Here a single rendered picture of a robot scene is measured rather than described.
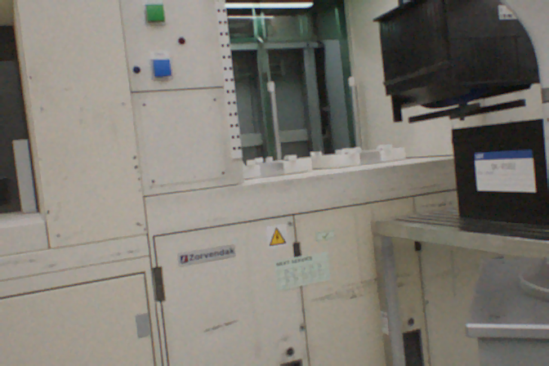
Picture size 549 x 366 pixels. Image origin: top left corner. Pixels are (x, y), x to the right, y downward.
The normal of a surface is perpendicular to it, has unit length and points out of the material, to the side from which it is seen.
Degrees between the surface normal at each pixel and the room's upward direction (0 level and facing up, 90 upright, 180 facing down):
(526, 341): 90
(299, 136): 90
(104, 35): 90
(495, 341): 90
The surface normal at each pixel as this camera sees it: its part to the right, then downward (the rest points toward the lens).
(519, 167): -0.93, 0.12
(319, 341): 0.39, 0.00
